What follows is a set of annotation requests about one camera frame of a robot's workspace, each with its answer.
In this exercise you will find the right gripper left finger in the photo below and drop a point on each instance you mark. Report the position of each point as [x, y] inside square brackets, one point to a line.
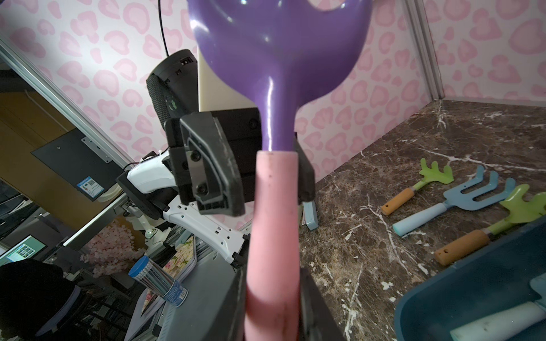
[213, 309]

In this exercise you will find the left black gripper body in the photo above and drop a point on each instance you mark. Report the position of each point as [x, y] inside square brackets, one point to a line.
[213, 157]

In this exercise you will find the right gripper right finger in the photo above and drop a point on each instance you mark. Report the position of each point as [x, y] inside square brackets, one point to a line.
[316, 322]

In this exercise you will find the light blue stapler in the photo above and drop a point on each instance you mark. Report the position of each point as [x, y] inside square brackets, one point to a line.
[310, 216]

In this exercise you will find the green rake wooden handle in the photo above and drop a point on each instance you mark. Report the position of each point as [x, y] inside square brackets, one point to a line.
[520, 212]

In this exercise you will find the blue capped printed can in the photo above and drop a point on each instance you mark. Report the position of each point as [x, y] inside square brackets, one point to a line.
[151, 275]

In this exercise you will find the purple rake pink handle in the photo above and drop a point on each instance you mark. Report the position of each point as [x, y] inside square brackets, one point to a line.
[281, 55]

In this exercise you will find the light blue fork white handle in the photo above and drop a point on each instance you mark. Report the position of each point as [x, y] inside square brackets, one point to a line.
[456, 197]

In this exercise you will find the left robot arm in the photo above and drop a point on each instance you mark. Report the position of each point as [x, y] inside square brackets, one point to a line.
[150, 185]

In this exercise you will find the pale teal rake white handle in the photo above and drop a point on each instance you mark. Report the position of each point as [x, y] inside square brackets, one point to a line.
[506, 324]

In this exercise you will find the green rake orange handle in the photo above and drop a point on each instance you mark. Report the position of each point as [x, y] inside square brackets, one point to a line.
[429, 174]

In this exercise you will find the dark teal storage box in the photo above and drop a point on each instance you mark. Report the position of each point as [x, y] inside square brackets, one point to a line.
[494, 279]

